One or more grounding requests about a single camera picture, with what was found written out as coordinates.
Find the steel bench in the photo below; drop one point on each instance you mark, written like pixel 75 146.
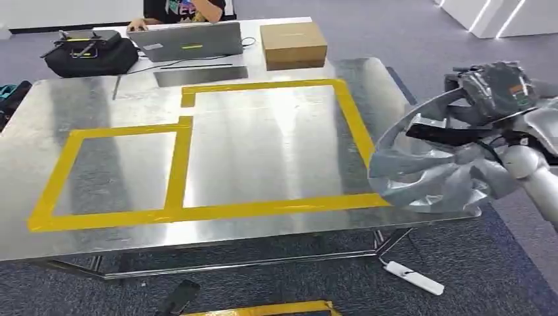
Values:
pixel 261 144

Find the person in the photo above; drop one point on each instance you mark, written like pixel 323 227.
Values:
pixel 183 9

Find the black and yellow device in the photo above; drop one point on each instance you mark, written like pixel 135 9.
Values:
pixel 83 41

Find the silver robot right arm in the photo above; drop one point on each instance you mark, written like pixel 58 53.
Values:
pixel 538 183

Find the silver laptop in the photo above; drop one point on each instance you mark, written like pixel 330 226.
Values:
pixel 187 41

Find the brown cardboard box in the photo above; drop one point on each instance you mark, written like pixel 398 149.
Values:
pixel 293 43

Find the white table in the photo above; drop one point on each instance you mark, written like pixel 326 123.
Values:
pixel 253 56

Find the thin black rod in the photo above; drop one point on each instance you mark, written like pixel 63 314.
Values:
pixel 196 66

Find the black robot left foot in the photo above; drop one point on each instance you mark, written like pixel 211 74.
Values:
pixel 178 298

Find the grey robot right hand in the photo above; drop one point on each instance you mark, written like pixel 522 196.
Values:
pixel 492 89

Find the silver curved metal part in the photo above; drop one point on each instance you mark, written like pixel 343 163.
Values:
pixel 418 174

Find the yellow tape outline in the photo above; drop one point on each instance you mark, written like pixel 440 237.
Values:
pixel 178 170

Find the black and teal bag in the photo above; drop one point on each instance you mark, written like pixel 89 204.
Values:
pixel 11 102

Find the person's hand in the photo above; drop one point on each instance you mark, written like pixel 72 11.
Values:
pixel 137 25

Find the white power strip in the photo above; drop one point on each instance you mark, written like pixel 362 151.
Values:
pixel 414 278

